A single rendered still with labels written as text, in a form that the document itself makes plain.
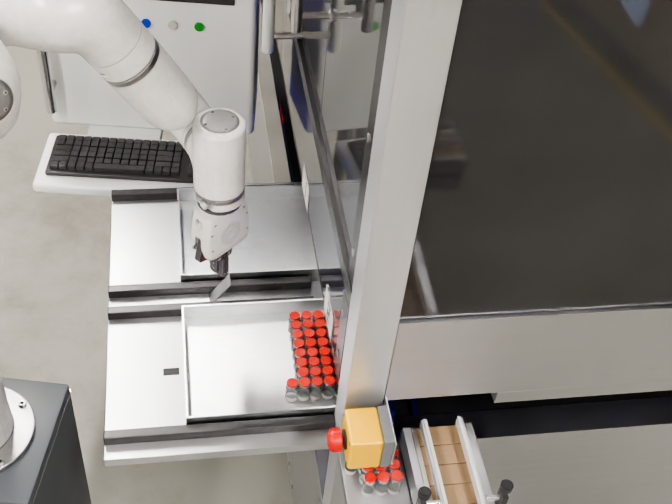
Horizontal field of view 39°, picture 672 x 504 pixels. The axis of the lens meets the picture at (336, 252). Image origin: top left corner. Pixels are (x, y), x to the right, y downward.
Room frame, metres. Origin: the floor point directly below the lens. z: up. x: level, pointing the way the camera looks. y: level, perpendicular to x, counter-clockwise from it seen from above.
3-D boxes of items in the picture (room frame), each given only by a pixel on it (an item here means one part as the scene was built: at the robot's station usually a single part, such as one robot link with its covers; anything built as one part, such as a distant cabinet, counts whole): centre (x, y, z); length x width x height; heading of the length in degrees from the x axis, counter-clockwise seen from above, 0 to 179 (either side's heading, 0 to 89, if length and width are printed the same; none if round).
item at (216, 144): (1.17, 0.21, 1.32); 0.09 x 0.08 x 0.13; 36
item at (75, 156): (1.72, 0.50, 0.82); 0.40 x 0.14 x 0.02; 95
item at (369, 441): (0.89, -0.08, 1.00); 0.08 x 0.07 x 0.07; 103
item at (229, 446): (1.25, 0.19, 0.87); 0.70 x 0.48 x 0.02; 13
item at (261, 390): (1.10, 0.09, 0.90); 0.34 x 0.26 x 0.04; 103
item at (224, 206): (1.17, 0.21, 1.24); 0.09 x 0.08 x 0.03; 145
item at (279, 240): (1.43, 0.16, 0.90); 0.34 x 0.26 x 0.04; 103
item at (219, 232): (1.17, 0.20, 1.18); 0.10 x 0.07 x 0.11; 145
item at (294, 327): (1.11, 0.05, 0.90); 0.18 x 0.02 x 0.05; 13
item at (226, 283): (1.24, 0.27, 0.91); 0.14 x 0.03 x 0.06; 104
